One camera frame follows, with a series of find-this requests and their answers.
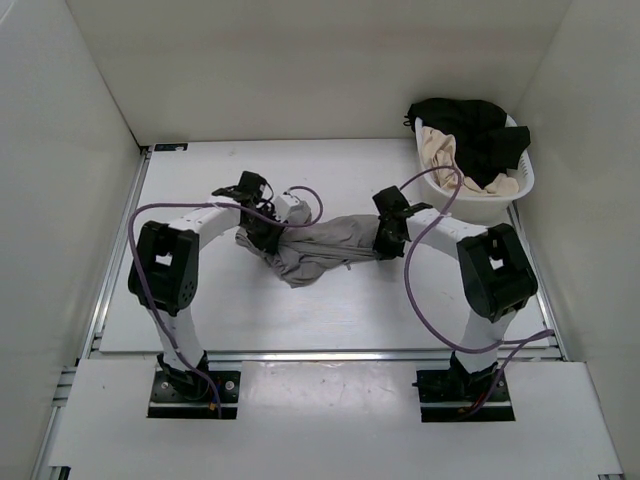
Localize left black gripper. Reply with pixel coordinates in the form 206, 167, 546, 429
239, 206, 287, 255

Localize grey trousers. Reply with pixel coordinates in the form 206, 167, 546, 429
235, 200, 379, 288

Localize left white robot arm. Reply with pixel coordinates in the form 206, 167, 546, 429
128, 171, 283, 400

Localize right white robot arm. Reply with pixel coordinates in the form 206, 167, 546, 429
374, 200, 538, 400

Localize white laundry basket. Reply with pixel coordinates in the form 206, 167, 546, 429
417, 149, 535, 224

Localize beige garment in basket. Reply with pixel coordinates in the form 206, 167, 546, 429
419, 127, 519, 197

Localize dark label sticker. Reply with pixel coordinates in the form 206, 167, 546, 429
154, 143, 188, 152

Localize black garment in basket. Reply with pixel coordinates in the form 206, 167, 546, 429
404, 98, 531, 188

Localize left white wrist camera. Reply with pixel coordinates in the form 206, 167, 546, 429
273, 192, 305, 224

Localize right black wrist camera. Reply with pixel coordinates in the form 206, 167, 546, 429
372, 186, 410, 217

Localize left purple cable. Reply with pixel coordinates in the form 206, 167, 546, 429
127, 185, 324, 416

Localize purple cable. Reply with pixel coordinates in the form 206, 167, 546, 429
397, 167, 556, 401
127, 185, 324, 416

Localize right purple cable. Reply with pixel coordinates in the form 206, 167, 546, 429
397, 167, 556, 401

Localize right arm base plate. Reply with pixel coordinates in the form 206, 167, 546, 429
412, 370, 515, 423

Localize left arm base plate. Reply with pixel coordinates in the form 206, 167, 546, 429
147, 368, 241, 420

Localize aluminium table frame rail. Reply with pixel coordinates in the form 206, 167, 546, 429
34, 144, 626, 480

